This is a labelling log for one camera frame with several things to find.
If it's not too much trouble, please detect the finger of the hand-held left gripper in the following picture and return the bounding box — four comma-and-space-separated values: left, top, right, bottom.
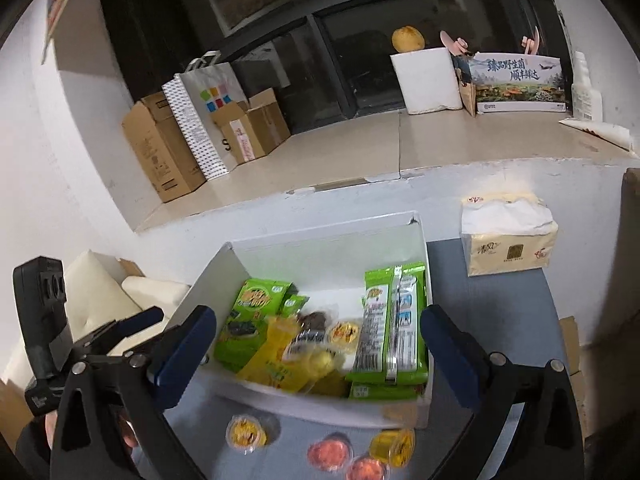
102, 326, 176, 359
75, 306, 166, 358

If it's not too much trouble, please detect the cream sofa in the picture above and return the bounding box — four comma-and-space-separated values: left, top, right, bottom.
0, 249, 193, 386

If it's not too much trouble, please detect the yellow tissue pack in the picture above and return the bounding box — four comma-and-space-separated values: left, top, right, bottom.
460, 192, 559, 277

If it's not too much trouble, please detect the brown snack packet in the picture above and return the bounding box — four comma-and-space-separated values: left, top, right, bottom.
285, 310, 333, 361

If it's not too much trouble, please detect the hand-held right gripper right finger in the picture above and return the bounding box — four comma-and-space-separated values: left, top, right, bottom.
420, 304, 586, 480

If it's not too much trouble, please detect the white foam box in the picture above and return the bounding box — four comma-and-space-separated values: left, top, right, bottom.
390, 46, 463, 115

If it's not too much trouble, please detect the white bag with coloured squares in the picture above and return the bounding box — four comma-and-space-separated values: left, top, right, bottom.
180, 51, 251, 171

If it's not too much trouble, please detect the dark window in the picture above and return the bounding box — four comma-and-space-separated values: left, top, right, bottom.
95, 0, 571, 133

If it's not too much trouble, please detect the pink plastic item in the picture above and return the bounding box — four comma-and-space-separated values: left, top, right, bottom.
439, 30, 475, 57
520, 26, 542, 57

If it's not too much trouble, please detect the flat cardboard sheet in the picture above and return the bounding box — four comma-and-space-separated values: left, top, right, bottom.
557, 316, 588, 411

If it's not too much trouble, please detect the yellow pomelo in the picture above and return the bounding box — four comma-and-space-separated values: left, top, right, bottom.
391, 26, 426, 53

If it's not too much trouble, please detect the white plastic bottle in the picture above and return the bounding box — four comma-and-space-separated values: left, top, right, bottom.
571, 51, 605, 122

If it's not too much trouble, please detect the yellow snack packet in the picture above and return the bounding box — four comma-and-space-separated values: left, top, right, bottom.
235, 315, 311, 393

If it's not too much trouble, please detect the tall cardboard box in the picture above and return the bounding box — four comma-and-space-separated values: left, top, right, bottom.
121, 92, 207, 204

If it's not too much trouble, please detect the open cardboard box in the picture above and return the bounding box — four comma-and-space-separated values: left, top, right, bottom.
209, 87, 292, 165

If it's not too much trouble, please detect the dotted paper bag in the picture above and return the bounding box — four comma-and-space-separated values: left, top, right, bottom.
160, 74, 231, 182

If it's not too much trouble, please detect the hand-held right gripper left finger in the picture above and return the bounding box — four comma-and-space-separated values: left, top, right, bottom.
50, 305, 218, 480

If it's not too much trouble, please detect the landscape printed box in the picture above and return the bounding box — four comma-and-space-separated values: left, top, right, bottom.
467, 51, 570, 114

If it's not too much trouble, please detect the yellow jelly cup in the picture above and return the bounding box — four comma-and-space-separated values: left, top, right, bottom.
305, 349, 346, 396
226, 412, 271, 453
370, 428, 416, 468
327, 320, 363, 347

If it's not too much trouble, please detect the person's left hand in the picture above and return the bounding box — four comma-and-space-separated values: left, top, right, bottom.
44, 407, 142, 453

